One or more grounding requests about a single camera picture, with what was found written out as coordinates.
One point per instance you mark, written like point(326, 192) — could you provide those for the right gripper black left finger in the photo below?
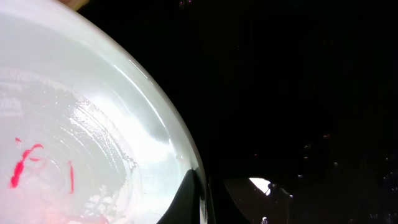
point(185, 207)

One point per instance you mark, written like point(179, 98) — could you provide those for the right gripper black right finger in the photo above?
point(220, 205)

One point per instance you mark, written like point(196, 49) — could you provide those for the pale green plate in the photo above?
point(87, 136)

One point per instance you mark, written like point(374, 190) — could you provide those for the round black serving tray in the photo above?
point(293, 104)

